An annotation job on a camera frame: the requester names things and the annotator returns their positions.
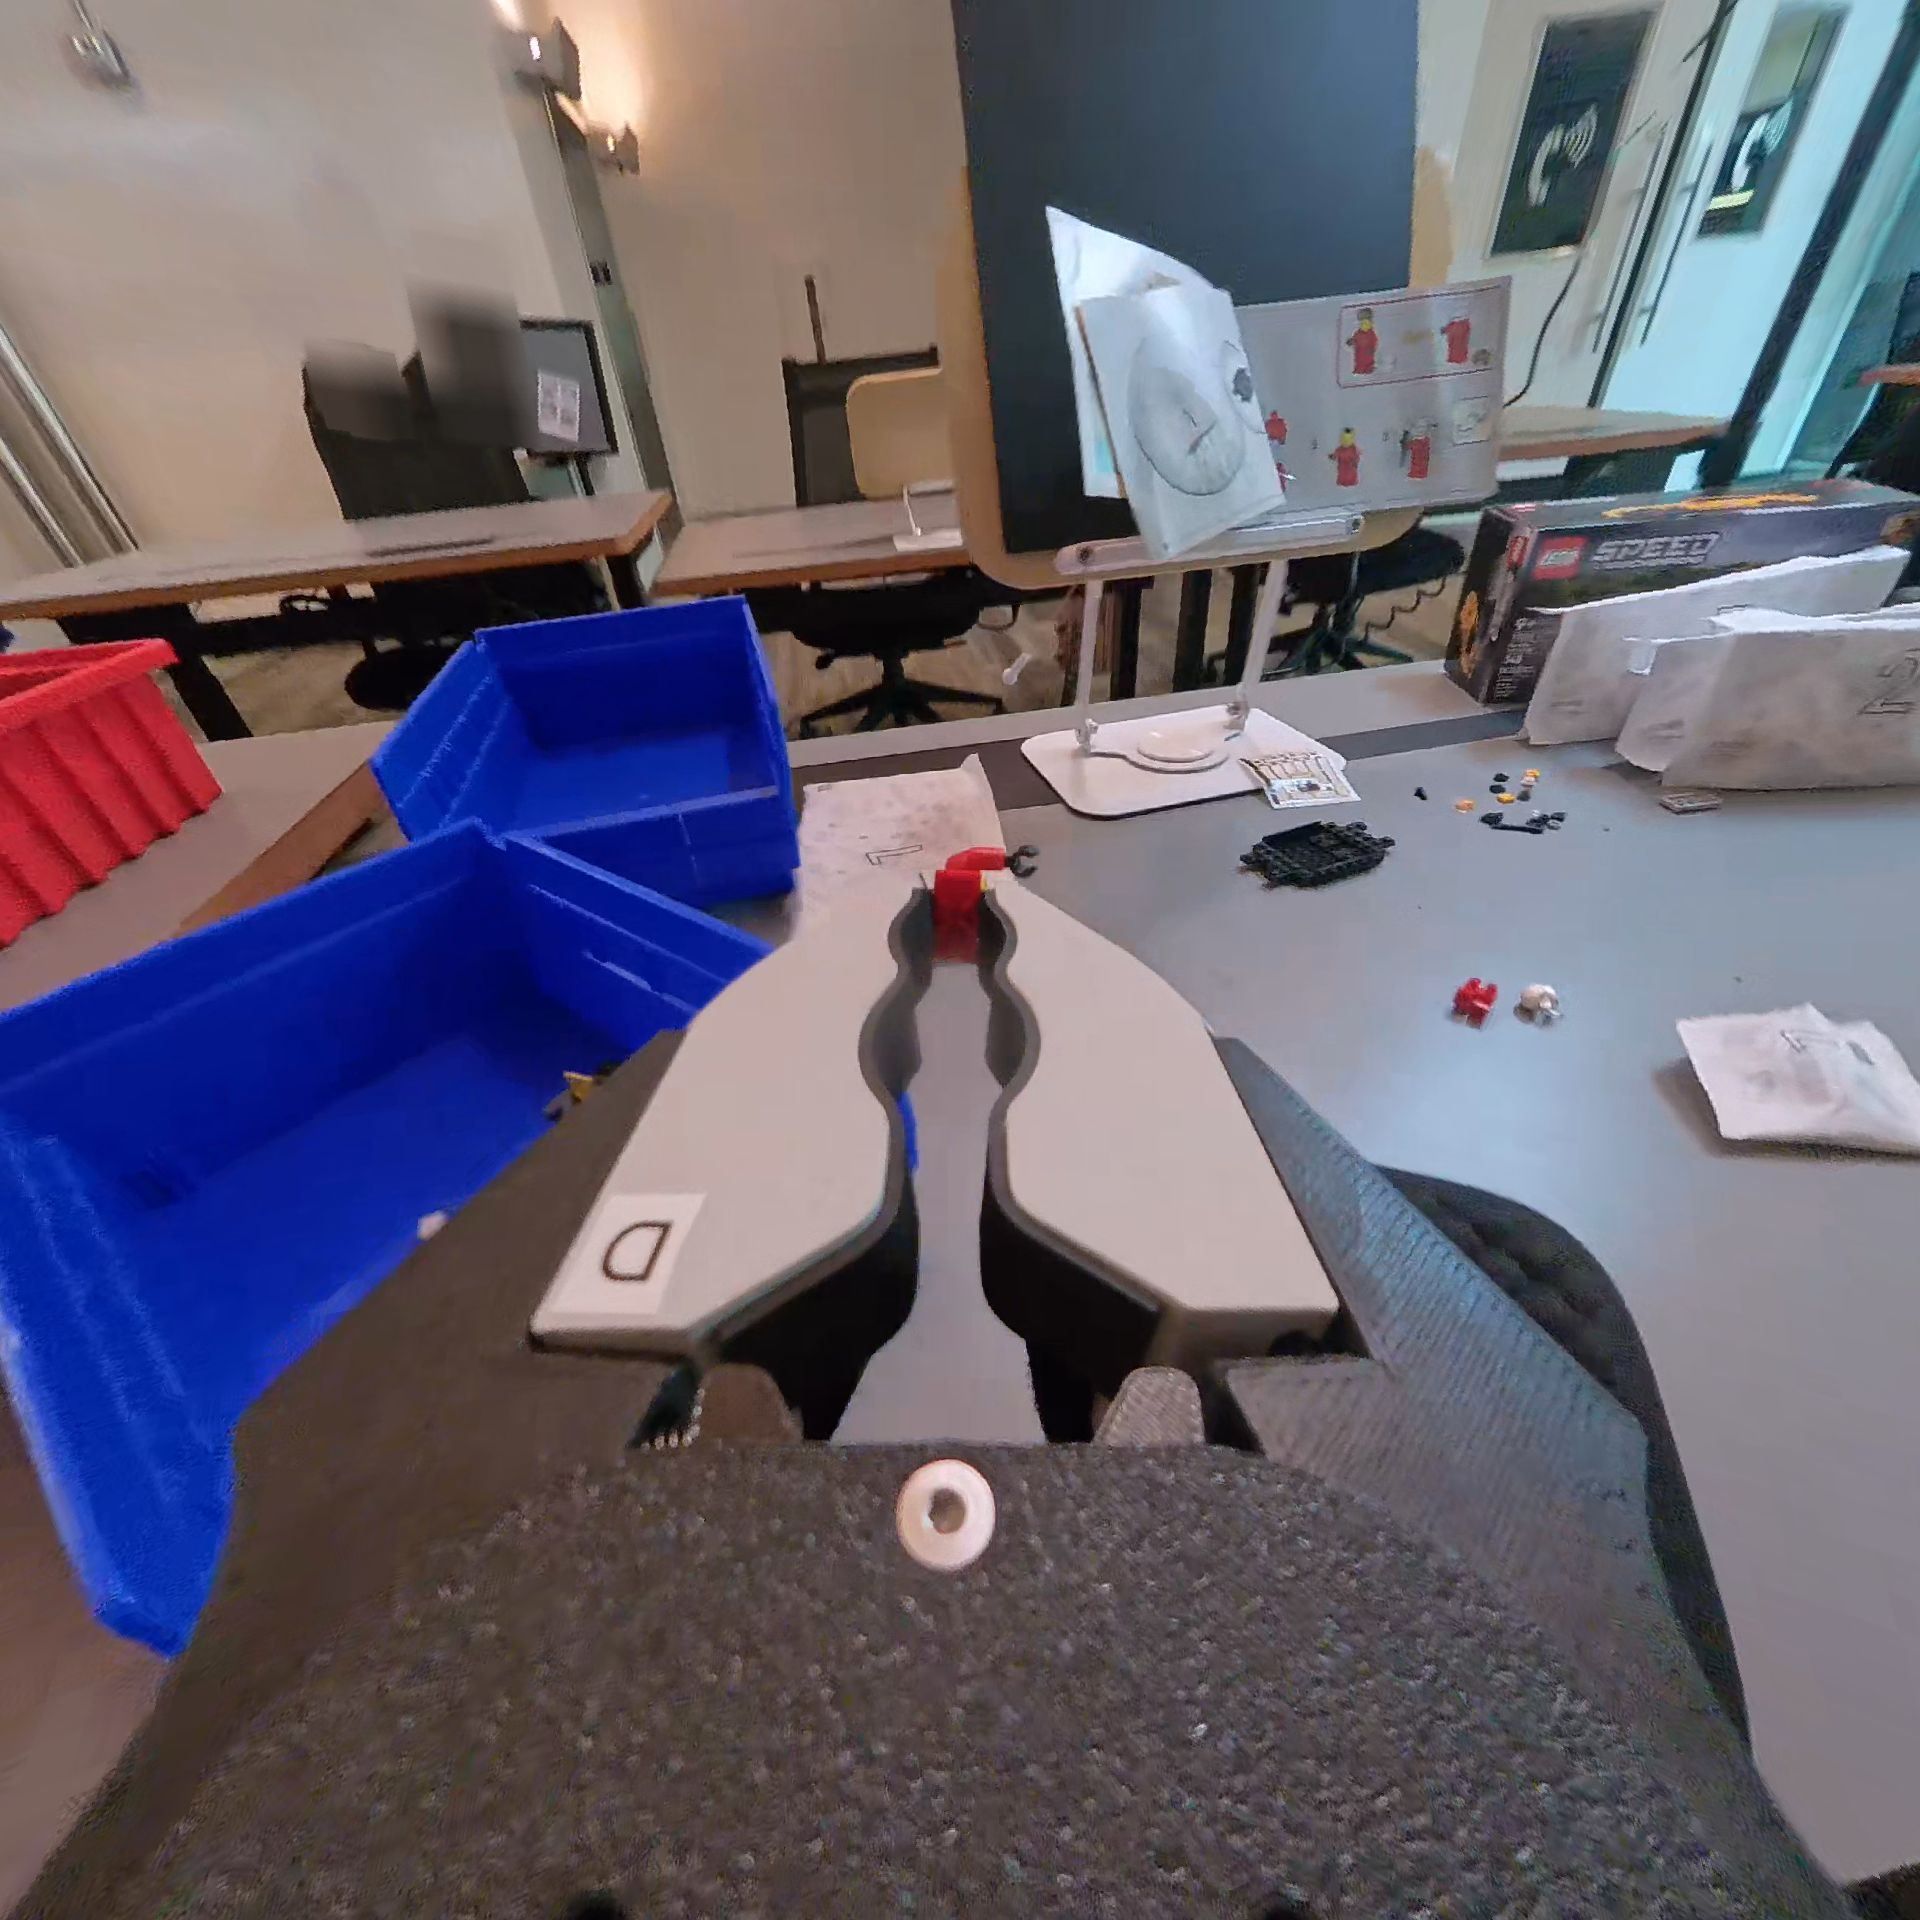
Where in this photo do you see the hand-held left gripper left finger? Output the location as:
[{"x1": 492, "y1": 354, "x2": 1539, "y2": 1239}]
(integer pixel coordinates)
[{"x1": 528, "y1": 885, "x2": 923, "y2": 1434}]

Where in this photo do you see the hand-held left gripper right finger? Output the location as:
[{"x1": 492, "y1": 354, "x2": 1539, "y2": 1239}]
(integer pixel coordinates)
[{"x1": 976, "y1": 883, "x2": 1341, "y2": 1434}]

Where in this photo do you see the red minifigure torso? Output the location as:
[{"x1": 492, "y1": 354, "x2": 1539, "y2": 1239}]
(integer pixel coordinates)
[{"x1": 929, "y1": 843, "x2": 1043, "y2": 964}]

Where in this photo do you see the small white paper bag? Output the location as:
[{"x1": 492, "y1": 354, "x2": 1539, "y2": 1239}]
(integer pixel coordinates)
[{"x1": 1676, "y1": 1002, "x2": 1920, "y2": 1160}]

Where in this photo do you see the large flat white paper bag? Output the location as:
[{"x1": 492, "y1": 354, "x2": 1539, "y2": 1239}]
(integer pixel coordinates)
[{"x1": 798, "y1": 755, "x2": 1008, "y2": 921}]

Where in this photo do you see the black toy chassis plate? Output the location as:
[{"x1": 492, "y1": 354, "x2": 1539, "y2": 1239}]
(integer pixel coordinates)
[{"x1": 1237, "y1": 816, "x2": 1396, "y2": 892}]

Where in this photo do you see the blue plastic bin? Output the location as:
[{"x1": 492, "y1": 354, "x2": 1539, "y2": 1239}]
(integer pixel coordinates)
[
  {"x1": 369, "y1": 595, "x2": 800, "y2": 913},
  {"x1": 0, "y1": 823, "x2": 921, "y2": 1657}
]

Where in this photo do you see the sticker sheet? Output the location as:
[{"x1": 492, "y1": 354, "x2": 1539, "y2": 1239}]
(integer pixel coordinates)
[{"x1": 1239, "y1": 748, "x2": 1360, "y2": 815}]

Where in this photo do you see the group of small toy pieces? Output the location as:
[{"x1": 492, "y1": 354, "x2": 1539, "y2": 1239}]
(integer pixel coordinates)
[{"x1": 1411, "y1": 765, "x2": 1573, "y2": 842}]

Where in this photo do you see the beige board document stand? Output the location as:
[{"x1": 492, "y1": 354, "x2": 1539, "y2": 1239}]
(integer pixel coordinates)
[{"x1": 843, "y1": 363, "x2": 964, "y2": 554}]

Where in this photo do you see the red ribbed plastic bin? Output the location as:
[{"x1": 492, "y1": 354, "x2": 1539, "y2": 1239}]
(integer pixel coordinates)
[{"x1": 0, "y1": 635, "x2": 223, "y2": 951}]

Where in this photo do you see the black toy set box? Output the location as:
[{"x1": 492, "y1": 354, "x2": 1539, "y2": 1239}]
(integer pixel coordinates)
[{"x1": 1444, "y1": 480, "x2": 1920, "y2": 711}]

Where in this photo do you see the black display panel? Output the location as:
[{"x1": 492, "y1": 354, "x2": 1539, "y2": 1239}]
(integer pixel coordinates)
[{"x1": 513, "y1": 315, "x2": 619, "y2": 459}]

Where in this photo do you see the toy instruction booklet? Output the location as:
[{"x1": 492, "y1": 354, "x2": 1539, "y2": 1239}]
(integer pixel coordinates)
[{"x1": 1044, "y1": 205, "x2": 1516, "y2": 561}]

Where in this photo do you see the wall lamp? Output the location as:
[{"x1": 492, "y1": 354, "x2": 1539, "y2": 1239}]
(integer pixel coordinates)
[{"x1": 499, "y1": 12, "x2": 641, "y2": 177}]

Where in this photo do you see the dark wall sign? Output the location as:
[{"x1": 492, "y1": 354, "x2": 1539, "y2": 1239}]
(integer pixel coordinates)
[{"x1": 1485, "y1": 9, "x2": 1654, "y2": 261}]

